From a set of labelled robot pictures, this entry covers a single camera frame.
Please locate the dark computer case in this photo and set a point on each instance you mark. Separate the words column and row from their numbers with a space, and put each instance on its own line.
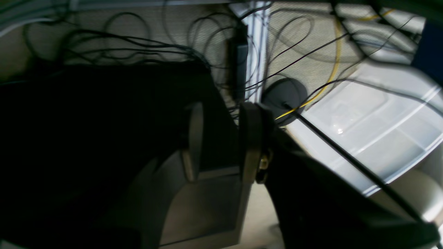
column 73, row 141

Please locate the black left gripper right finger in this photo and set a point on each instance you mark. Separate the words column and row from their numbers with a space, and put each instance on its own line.
column 265, row 150

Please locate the blue panel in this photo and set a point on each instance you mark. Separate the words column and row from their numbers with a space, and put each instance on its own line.
column 429, row 54

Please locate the black round stand base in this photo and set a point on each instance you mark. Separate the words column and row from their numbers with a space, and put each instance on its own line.
column 282, row 96

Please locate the clear plastic storage bin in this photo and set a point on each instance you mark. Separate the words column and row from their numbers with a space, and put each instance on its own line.
column 368, row 99

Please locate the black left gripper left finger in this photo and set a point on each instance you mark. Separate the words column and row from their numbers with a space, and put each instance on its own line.
column 137, row 219

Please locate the black vertical pole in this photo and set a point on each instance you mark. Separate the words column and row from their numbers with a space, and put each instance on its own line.
column 332, row 214

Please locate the black power adapter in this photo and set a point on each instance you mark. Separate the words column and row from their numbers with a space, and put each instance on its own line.
column 237, row 63

